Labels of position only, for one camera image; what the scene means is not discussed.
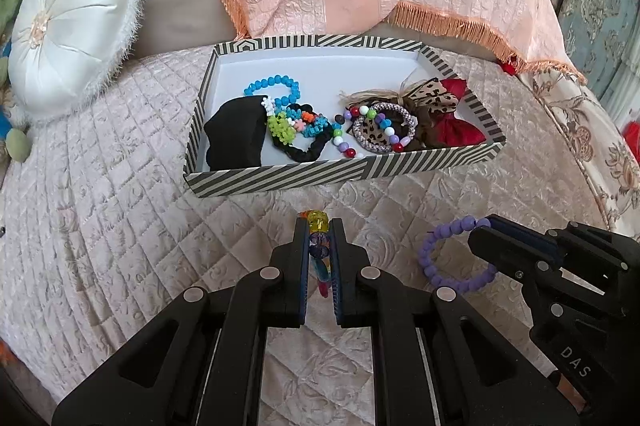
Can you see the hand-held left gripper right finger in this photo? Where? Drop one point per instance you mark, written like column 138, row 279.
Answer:
column 336, row 276

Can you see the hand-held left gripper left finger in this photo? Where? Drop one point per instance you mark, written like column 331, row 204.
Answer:
column 301, row 266

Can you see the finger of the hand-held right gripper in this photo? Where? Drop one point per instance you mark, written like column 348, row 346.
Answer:
column 525, row 241
column 500, row 251

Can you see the striped cardboard box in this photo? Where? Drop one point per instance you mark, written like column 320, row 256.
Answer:
column 300, row 178

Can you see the red fabric bow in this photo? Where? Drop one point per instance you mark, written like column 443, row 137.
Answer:
column 455, row 129

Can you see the black cloth headband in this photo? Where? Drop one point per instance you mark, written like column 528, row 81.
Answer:
column 235, row 131

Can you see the black scrunchie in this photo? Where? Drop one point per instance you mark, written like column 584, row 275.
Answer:
column 305, row 155

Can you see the red object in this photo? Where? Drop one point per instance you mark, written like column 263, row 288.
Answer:
column 632, row 134

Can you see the leopard print bow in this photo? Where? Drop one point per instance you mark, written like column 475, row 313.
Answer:
column 432, row 94

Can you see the small red cloth piece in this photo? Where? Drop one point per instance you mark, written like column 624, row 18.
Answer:
column 510, row 67

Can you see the quilted beige bed cover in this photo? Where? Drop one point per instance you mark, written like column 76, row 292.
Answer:
column 125, row 231

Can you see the straw-coloured hair clip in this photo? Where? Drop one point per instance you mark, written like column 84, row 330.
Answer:
column 367, row 95

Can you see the white round satin pillow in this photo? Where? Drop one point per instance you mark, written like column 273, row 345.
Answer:
column 70, row 21

